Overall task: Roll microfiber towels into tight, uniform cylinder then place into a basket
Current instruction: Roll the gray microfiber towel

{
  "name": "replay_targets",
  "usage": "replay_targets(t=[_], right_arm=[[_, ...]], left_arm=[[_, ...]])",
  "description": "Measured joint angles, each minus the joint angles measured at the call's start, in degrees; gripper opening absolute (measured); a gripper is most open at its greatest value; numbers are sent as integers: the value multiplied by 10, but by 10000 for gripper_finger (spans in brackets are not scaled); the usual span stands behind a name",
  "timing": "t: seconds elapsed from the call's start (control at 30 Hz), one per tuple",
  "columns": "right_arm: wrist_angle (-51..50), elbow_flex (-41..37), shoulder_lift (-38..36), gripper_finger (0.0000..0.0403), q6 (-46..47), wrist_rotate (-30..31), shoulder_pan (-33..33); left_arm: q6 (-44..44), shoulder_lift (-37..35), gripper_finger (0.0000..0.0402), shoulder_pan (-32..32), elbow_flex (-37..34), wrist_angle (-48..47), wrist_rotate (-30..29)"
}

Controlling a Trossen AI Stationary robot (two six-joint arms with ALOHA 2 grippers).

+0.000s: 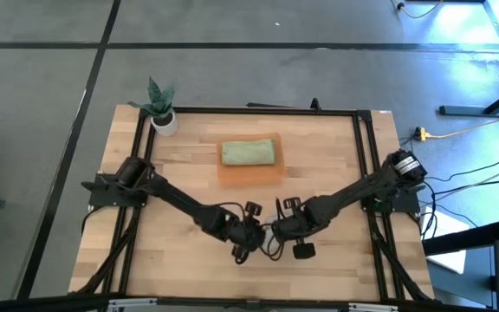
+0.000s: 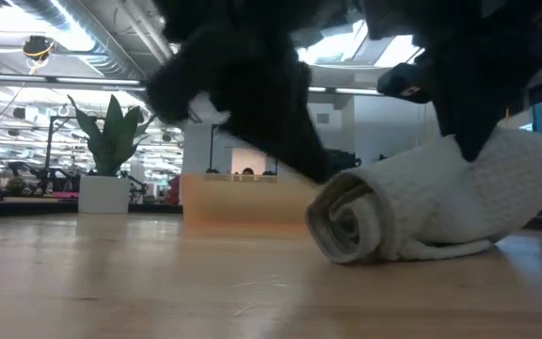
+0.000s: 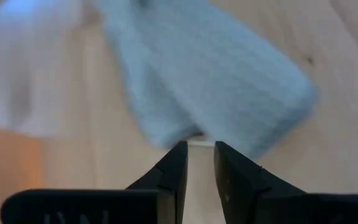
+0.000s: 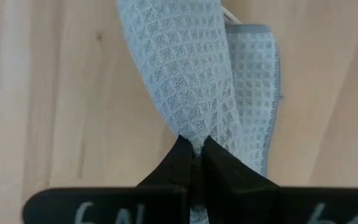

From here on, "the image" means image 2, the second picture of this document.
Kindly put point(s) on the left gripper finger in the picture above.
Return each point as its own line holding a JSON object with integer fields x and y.
{"x": 299, "y": 150}

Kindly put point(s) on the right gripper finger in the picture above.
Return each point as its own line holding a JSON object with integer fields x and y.
{"x": 473, "y": 132}

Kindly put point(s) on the grey waffle microfiber towel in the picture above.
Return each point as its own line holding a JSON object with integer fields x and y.
{"x": 431, "y": 202}

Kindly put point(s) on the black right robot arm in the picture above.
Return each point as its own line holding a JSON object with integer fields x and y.
{"x": 464, "y": 23}

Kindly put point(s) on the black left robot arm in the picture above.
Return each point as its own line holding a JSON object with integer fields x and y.
{"x": 196, "y": 14}

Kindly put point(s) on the black cabinet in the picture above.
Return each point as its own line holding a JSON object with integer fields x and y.
{"x": 348, "y": 160}

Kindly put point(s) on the person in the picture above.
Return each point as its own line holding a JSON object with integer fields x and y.
{"x": 247, "y": 171}

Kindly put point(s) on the long ceiling light bar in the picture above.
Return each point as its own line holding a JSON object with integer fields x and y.
{"x": 64, "y": 81}
{"x": 355, "y": 90}

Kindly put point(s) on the green plant in white pot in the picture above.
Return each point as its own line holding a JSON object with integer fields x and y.
{"x": 104, "y": 195}

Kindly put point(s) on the silver ceiling duct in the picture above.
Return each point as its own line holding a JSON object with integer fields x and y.
{"x": 87, "y": 52}

